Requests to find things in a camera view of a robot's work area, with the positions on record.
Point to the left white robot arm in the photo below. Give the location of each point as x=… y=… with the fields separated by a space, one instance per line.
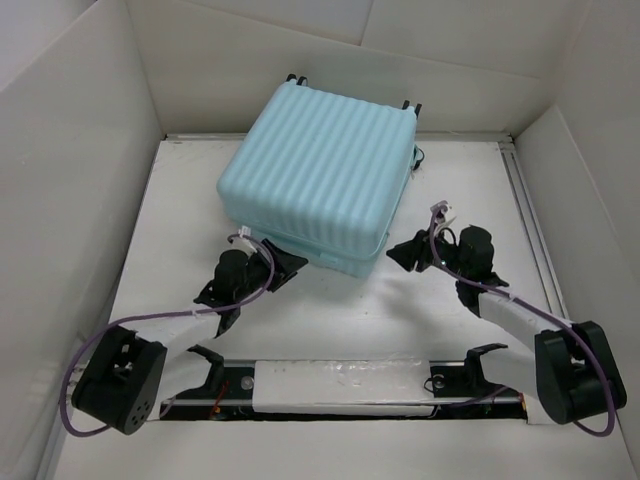
x=139 y=363

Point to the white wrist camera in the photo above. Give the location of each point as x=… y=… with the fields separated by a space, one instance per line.
x=243 y=241
x=443 y=215

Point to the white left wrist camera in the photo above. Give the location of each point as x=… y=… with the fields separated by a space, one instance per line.
x=243 y=241

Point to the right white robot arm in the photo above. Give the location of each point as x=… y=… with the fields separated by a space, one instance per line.
x=569 y=369

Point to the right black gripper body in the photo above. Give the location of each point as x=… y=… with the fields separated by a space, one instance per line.
x=448 y=255

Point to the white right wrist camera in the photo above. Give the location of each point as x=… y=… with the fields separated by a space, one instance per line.
x=443 y=215

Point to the light blue hardshell suitcase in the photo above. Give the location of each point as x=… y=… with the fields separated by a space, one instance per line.
x=321 y=175

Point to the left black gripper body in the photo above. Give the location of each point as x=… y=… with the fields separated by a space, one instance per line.
x=258 y=274

